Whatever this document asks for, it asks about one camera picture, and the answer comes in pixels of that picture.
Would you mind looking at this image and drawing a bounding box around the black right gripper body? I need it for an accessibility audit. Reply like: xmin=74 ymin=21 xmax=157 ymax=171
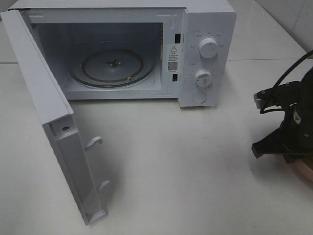
xmin=279 ymin=104 xmax=313 ymax=157

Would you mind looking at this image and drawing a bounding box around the white microwave oven body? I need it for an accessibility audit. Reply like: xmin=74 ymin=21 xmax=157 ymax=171
xmin=7 ymin=0 xmax=237 ymax=107

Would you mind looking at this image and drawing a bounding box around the glass microwave turntable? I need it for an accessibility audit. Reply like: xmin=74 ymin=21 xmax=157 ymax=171
xmin=69 ymin=49 xmax=156 ymax=88

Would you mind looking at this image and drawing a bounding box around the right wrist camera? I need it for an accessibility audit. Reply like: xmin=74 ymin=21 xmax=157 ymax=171
xmin=254 ymin=81 xmax=300 ymax=110

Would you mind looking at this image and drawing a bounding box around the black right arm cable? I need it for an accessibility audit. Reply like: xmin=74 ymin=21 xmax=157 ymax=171
xmin=259 ymin=50 xmax=313 ymax=115

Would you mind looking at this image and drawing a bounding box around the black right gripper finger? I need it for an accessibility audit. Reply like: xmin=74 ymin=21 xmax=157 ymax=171
xmin=283 ymin=154 xmax=306 ymax=164
xmin=251 ymin=129 xmax=286 ymax=158

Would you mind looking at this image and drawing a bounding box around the pink plate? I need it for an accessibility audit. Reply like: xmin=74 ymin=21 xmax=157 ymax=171
xmin=294 ymin=158 xmax=313 ymax=182

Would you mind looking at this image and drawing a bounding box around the white microwave knob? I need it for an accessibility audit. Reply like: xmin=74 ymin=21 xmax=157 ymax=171
xmin=194 ymin=69 xmax=213 ymax=88
xmin=199 ymin=37 xmax=219 ymax=59

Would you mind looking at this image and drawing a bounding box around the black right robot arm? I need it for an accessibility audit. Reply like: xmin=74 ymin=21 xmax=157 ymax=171
xmin=251 ymin=70 xmax=313 ymax=163

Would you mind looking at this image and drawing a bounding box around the white microwave door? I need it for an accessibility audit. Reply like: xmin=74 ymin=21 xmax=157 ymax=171
xmin=1 ymin=10 xmax=110 ymax=225

